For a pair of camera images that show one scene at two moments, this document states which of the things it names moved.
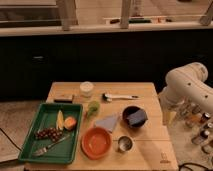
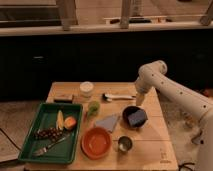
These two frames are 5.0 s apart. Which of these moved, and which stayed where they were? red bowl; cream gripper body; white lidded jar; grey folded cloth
Moved: cream gripper body
Stayed: grey folded cloth; red bowl; white lidded jar
